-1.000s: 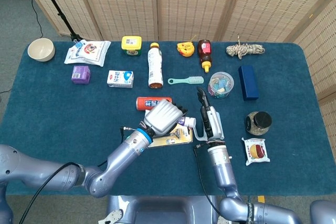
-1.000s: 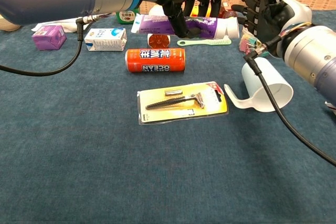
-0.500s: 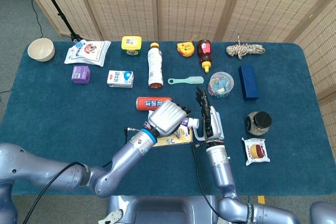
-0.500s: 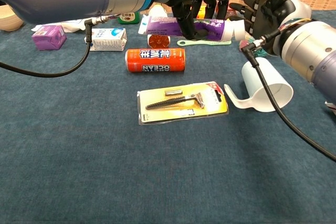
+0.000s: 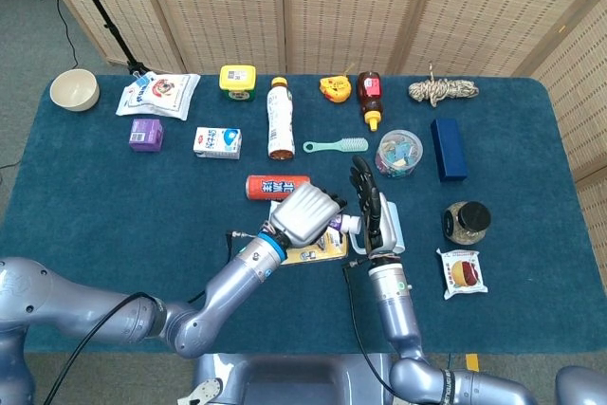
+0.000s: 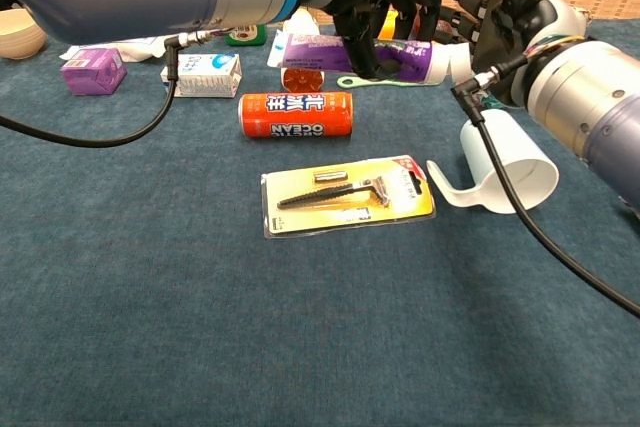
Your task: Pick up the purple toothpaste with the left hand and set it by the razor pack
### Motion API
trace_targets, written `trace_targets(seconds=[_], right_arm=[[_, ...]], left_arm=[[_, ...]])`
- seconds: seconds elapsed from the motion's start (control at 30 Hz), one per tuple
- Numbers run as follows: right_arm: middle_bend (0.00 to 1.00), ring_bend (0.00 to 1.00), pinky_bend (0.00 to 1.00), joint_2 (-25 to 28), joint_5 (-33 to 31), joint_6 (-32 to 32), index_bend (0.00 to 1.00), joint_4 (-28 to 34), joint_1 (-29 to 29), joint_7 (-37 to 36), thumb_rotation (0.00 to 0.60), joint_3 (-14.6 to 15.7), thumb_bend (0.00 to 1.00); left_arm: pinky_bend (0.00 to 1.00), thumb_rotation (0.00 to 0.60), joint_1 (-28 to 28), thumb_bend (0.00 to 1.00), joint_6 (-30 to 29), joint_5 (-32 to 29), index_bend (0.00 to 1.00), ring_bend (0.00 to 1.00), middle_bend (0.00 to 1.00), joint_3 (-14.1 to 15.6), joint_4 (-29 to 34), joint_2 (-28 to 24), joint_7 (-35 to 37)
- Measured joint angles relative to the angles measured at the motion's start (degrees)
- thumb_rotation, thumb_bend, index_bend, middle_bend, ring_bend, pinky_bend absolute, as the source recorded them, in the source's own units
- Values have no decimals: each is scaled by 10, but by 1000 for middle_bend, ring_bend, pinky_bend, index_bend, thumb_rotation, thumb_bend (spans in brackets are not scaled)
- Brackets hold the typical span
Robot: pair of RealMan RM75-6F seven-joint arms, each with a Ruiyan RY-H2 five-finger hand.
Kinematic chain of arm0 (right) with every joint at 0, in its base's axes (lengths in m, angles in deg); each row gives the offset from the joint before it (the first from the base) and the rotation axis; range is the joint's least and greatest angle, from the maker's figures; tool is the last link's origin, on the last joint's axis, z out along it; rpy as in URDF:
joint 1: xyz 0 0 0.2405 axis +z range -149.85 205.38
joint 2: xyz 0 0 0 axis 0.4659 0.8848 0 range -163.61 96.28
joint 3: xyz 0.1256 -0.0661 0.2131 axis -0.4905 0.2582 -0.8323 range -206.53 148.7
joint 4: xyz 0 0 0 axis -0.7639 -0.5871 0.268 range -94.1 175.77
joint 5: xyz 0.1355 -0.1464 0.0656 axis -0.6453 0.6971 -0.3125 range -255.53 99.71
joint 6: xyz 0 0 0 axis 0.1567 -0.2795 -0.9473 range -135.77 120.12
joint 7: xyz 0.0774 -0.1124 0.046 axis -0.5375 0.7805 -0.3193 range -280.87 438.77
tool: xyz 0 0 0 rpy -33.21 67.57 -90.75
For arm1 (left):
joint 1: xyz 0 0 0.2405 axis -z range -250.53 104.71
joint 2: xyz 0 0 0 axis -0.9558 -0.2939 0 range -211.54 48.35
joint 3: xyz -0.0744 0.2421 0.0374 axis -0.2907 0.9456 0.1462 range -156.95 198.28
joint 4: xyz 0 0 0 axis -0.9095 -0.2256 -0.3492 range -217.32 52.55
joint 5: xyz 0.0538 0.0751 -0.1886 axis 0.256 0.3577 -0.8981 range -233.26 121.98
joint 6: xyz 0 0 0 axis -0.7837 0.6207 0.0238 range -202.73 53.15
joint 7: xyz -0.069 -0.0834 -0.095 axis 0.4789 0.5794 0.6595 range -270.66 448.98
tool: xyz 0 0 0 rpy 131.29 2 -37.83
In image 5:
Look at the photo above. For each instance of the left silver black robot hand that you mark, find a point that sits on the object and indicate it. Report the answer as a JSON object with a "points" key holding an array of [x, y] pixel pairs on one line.
{"points": [[306, 213]]}

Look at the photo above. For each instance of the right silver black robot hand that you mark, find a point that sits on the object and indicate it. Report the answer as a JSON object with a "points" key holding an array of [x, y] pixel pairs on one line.
{"points": [[374, 220]]}

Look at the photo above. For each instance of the purple toothpaste tube white cap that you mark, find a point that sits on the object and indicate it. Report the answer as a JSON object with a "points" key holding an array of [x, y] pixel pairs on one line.
{"points": [[351, 223]]}

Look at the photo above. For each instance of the razor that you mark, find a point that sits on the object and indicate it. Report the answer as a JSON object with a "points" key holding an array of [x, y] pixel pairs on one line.
{"points": [[322, 253]]}

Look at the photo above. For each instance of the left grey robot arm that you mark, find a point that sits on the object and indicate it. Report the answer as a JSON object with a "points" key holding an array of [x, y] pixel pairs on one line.
{"points": [[227, 281]]}

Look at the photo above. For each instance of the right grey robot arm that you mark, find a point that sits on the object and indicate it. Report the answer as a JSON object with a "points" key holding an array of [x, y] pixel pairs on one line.
{"points": [[393, 300]]}

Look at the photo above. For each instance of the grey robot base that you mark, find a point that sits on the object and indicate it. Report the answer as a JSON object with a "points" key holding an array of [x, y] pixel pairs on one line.
{"points": [[294, 379]]}

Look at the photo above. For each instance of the light blue plastic mug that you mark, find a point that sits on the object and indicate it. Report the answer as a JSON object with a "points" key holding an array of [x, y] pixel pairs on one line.
{"points": [[400, 234]]}

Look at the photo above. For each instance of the orange soda can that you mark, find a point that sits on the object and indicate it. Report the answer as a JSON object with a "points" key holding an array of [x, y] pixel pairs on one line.
{"points": [[270, 188]]}

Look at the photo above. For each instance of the clear jar of binder clips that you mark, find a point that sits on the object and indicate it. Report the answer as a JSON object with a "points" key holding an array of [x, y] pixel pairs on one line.
{"points": [[400, 153]]}

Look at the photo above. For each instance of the mint green brush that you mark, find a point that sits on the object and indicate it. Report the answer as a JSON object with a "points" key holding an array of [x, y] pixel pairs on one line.
{"points": [[351, 144]]}

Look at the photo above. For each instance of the glass jar black lid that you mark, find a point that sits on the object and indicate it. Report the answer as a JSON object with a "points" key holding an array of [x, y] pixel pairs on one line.
{"points": [[467, 222]]}

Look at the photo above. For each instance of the tea bottle yellow cap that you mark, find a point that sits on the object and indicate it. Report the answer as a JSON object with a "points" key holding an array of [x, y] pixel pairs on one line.
{"points": [[280, 115]]}

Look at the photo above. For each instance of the dark blue rectangular box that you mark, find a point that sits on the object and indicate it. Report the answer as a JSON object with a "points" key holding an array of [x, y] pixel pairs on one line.
{"points": [[448, 149]]}

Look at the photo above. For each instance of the white snack packet fruit picture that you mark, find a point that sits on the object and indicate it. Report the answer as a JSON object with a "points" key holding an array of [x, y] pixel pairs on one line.
{"points": [[462, 274]]}

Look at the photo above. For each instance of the white blue milk carton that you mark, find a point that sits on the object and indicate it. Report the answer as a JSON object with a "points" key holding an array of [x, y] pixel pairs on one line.
{"points": [[217, 143]]}

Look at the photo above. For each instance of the yellow tape measure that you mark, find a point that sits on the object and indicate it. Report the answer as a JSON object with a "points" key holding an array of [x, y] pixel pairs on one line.
{"points": [[336, 88]]}

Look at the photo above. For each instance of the honey bottle yellow nozzle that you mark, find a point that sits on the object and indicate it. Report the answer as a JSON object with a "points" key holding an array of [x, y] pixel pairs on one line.
{"points": [[370, 92]]}

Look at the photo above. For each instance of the green jar yellow lid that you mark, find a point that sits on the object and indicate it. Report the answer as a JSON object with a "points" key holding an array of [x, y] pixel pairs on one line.
{"points": [[237, 80]]}

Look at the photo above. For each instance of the small purple carton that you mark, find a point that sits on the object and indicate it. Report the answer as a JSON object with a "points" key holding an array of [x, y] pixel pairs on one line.
{"points": [[146, 134]]}

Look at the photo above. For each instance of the white snack bag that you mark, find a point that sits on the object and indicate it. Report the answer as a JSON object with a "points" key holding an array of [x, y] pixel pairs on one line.
{"points": [[159, 94]]}

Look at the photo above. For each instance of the blue tablecloth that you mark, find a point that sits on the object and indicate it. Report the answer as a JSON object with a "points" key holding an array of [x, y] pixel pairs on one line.
{"points": [[95, 187]]}

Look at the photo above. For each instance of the beige bowl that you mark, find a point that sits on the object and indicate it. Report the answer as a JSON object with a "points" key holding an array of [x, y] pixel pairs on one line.
{"points": [[75, 90]]}

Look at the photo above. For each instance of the black tripod stand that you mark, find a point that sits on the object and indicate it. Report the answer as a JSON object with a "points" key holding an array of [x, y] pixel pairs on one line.
{"points": [[105, 21]]}

